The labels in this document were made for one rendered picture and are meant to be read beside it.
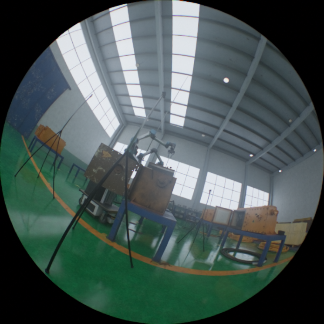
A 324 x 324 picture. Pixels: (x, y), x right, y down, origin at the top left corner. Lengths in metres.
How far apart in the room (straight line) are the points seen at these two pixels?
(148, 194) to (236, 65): 8.45
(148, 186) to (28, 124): 8.74
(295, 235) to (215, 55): 9.86
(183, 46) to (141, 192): 8.30
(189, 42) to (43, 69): 9.39
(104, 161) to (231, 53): 8.37
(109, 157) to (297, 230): 6.38
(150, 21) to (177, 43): 2.53
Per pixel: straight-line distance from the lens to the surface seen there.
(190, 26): 8.35
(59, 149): 5.99
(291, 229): 5.87
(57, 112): 9.80
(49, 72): 9.67
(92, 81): 11.68
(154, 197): 1.63
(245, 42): 8.48
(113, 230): 1.62
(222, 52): 8.28
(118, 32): 10.50
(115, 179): 1.61
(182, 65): 8.73
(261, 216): 2.82
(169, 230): 1.43
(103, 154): 1.66
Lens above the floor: 0.78
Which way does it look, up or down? 21 degrees up
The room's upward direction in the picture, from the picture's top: 22 degrees clockwise
